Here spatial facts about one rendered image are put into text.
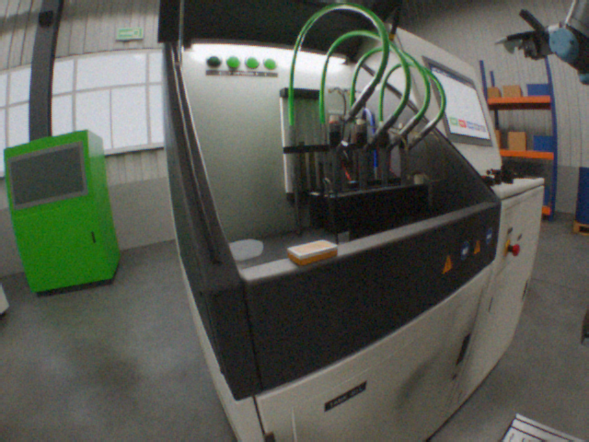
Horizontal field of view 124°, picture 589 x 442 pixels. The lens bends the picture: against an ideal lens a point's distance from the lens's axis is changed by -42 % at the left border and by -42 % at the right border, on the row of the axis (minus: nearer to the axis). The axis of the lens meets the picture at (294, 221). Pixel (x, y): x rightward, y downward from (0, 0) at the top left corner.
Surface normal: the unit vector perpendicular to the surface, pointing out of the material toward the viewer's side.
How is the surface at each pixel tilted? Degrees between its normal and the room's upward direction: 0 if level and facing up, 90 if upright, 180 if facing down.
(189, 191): 43
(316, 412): 90
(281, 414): 90
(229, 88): 90
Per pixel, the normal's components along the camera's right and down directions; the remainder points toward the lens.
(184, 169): 0.27, -0.60
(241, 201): 0.47, 0.17
